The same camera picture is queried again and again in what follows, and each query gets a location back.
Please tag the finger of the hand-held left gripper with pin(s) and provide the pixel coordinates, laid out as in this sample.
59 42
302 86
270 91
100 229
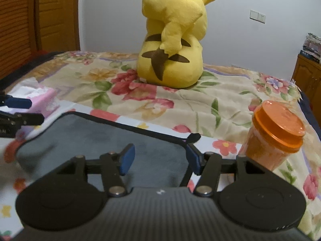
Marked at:
27 118
18 102

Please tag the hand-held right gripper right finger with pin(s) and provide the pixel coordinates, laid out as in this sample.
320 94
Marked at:
193 160

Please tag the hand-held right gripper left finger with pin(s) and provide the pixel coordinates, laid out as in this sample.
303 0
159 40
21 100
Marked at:
127 158

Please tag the grey towel with black edge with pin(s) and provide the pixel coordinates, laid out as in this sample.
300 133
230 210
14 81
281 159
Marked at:
87 135

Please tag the floral blanket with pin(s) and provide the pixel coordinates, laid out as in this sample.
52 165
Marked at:
205 105

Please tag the wooden louvered wardrobe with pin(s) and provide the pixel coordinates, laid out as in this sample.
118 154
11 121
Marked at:
15 22

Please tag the orange lidded plastic jar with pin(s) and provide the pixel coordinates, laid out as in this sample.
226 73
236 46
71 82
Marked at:
273 135

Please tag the wooden door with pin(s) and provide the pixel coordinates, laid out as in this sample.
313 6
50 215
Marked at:
59 15

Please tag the yellow plush toy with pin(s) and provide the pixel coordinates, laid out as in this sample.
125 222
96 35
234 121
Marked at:
173 42

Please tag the dark blue bed sheet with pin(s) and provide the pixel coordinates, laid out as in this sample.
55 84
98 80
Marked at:
310 111

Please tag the wooden cabinet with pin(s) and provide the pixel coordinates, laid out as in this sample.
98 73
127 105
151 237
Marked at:
307 77

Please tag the stack of books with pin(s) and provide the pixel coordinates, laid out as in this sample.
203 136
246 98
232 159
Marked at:
313 47

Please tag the white wall switch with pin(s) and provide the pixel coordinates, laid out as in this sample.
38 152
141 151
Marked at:
257 16

